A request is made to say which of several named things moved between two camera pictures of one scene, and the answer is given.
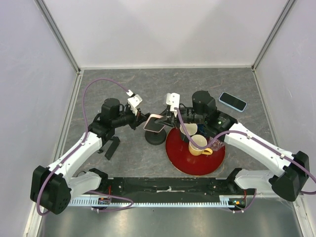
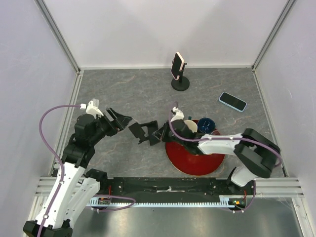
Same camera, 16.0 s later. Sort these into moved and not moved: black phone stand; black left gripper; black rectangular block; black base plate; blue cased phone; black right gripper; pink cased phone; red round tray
Moved: black rectangular block; black left gripper; black right gripper; black phone stand; pink cased phone
Not moved: blue cased phone; black base plate; red round tray
